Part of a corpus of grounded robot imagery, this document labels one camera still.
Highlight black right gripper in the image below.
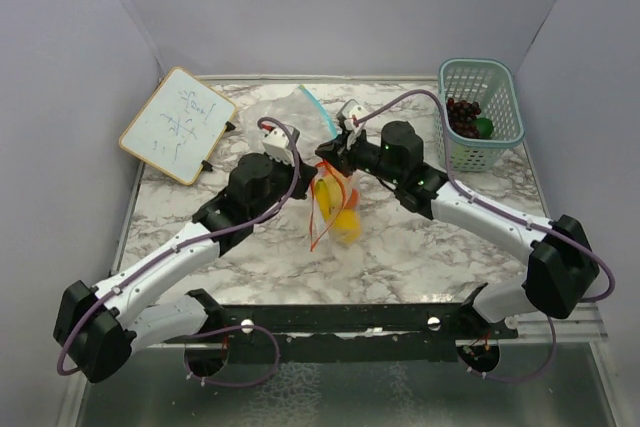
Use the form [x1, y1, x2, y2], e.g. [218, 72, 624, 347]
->
[316, 126, 402, 187]

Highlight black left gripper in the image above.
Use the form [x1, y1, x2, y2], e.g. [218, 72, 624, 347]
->
[250, 150, 317, 221]

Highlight blue zip clear bag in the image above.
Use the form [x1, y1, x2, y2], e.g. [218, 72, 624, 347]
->
[241, 85, 337, 164]

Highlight orange zip clear bag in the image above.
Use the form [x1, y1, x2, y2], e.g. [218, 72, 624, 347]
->
[308, 161, 362, 252]

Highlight purple fake grapes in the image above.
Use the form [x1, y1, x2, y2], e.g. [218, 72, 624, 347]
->
[446, 98, 481, 139]

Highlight dark green fake vegetable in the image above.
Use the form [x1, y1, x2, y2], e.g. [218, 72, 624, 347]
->
[472, 117, 494, 140]

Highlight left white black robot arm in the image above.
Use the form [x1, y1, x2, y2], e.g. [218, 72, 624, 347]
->
[53, 153, 317, 382]

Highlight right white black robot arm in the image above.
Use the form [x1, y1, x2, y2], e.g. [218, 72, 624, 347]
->
[316, 121, 599, 338]

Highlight fake yellow banana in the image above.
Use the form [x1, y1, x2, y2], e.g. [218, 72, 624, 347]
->
[314, 176, 342, 221]

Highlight fake orange tomato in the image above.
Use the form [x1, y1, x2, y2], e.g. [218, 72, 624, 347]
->
[344, 188, 360, 210]

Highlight fake yellow lemon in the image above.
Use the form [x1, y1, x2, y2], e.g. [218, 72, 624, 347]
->
[330, 209, 361, 245]

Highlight yellow framed whiteboard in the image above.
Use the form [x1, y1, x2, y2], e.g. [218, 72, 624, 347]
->
[119, 67, 237, 185]

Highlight teal plastic basket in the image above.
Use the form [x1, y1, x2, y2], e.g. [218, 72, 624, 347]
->
[434, 58, 524, 172]

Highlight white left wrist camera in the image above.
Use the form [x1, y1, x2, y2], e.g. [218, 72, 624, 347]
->
[262, 127, 300, 166]

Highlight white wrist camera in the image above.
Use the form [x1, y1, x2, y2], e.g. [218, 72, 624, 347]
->
[337, 99, 369, 150]
[262, 127, 300, 166]

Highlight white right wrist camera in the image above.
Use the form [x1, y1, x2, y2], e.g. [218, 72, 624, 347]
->
[337, 99, 369, 150]

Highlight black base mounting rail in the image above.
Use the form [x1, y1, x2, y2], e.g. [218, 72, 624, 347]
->
[162, 291, 521, 364]

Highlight aluminium extrusion rail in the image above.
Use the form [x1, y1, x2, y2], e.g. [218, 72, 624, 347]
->
[515, 303, 608, 343]

